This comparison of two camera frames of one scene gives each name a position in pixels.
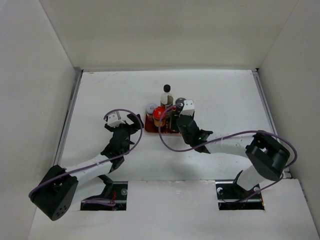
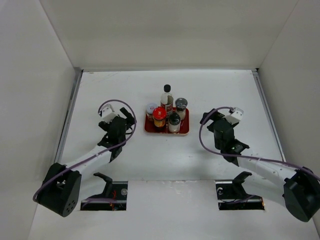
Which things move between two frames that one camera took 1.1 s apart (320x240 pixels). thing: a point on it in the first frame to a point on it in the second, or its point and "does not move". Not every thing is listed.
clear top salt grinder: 179,104 does not move
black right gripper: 174,123 to 215,116
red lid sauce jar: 159,115 does not move
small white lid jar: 149,110 does not move
